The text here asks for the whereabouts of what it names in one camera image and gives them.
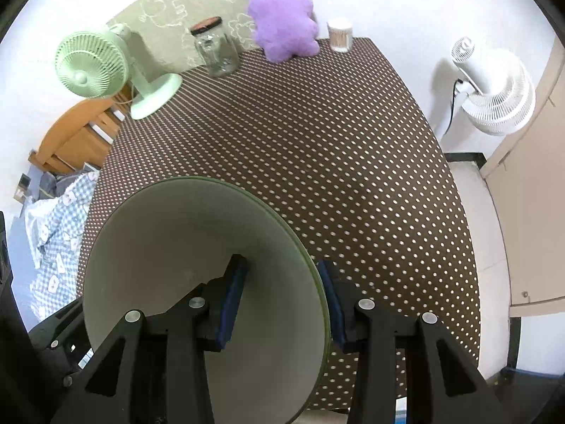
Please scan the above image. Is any wooden bed headboard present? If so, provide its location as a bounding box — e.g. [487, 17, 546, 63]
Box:
[29, 96, 133, 175]

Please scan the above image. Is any brown polka dot tablecloth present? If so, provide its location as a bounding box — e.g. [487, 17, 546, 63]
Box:
[77, 37, 481, 413]

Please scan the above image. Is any grey-green ceramic bowl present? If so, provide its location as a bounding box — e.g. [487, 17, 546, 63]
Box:
[82, 176, 331, 424]

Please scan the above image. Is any blue checked bear blanket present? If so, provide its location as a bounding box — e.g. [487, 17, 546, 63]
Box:
[24, 170, 102, 321]

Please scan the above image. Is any green patterned wall sheet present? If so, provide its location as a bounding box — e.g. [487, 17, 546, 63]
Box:
[106, 0, 292, 73]

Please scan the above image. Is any purple plush toy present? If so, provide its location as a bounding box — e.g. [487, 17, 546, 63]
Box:
[247, 0, 321, 63]

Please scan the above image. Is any black fan cable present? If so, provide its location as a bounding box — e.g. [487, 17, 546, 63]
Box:
[442, 78, 464, 135]

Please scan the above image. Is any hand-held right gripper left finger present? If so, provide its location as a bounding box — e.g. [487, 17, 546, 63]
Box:
[50, 254, 248, 424]

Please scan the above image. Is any grey checked cloth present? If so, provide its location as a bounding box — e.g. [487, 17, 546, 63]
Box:
[39, 171, 84, 199]

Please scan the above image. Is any green desk fan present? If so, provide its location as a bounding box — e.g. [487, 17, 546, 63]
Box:
[54, 24, 184, 120]

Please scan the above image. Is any white clip fan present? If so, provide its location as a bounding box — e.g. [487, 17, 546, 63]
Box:
[450, 36, 537, 137]

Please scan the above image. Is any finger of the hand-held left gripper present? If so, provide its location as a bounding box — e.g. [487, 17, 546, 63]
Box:
[29, 299, 93, 389]

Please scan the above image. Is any beige door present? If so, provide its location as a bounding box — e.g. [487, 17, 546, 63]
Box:
[479, 48, 565, 319]

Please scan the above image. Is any glass jar with dark lid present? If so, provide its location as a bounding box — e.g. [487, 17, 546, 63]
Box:
[190, 16, 241, 78]

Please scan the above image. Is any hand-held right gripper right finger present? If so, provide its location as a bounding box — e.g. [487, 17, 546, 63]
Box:
[317, 260, 506, 424]

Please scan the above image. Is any white cotton swab container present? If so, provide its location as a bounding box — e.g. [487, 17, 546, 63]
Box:
[327, 18, 355, 53]

